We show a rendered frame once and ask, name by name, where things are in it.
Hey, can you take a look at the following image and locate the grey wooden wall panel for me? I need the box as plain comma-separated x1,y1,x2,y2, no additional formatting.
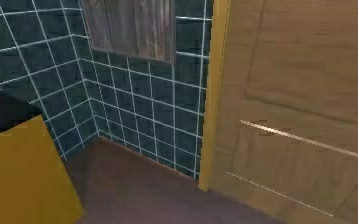
81,0,177,65

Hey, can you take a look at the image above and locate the yellow cabinet with black top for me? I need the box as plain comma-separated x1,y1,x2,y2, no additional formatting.
0,85,85,224

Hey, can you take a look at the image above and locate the light brown wooden room door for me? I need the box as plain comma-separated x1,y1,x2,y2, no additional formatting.
208,0,358,224

